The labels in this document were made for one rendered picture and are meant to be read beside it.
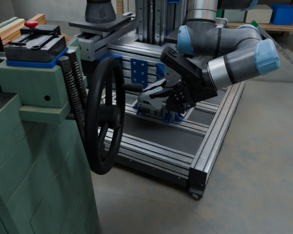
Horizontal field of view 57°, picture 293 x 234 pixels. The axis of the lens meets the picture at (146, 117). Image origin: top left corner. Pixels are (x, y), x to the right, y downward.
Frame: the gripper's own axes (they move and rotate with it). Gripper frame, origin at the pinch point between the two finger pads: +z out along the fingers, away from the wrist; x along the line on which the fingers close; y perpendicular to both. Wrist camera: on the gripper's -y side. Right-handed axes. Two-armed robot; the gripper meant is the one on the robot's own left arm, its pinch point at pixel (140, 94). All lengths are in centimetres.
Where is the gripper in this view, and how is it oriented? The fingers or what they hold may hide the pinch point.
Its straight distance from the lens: 76.3
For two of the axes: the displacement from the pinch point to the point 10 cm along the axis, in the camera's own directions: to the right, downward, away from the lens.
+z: -8.6, 2.8, 4.4
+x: 1.9, -6.2, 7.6
